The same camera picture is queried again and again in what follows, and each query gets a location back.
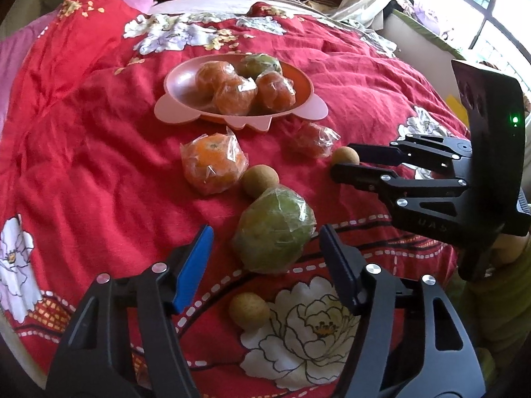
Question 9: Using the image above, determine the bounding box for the green edged window seat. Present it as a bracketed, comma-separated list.
[382, 8, 469, 92]

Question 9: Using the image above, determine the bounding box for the pink plate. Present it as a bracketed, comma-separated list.
[154, 53, 328, 133]

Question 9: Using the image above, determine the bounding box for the pink quilt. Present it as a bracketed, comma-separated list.
[0, 12, 54, 133]

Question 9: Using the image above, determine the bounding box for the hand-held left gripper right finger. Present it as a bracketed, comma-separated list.
[319, 224, 486, 398]

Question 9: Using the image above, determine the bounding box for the purple cloth pile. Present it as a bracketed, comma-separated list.
[396, 0, 453, 36]

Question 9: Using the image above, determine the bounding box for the crumpled grey patterned cloth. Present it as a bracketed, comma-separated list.
[340, 19, 399, 56]

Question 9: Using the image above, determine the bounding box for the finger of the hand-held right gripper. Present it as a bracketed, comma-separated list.
[345, 134, 474, 175]
[330, 163, 504, 244]

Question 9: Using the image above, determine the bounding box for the red floral quilt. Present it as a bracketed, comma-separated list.
[0, 0, 474, 386]

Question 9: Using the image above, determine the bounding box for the plastic orange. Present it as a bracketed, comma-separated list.
[255, 70, 296, 112]
[195, 61, 238, 96]
[180, 129, 250, 195]
[212, 75, 258, 116]

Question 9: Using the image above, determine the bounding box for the window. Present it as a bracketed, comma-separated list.
[411, 0, 531, 104]

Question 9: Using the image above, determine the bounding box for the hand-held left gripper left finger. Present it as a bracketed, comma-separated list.
[45, 224, 214, 398]

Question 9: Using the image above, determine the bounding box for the person's right hand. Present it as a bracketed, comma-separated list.
[493, 234, 531, 270]

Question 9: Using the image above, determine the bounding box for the large green orange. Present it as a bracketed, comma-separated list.
[232, 186, 317, 274]

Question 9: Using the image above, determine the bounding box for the small reddish orange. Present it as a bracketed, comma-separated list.
[290, 122, 341, 158]

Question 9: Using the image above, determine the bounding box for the yellow card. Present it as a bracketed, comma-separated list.
[446, 95, 471, 127]

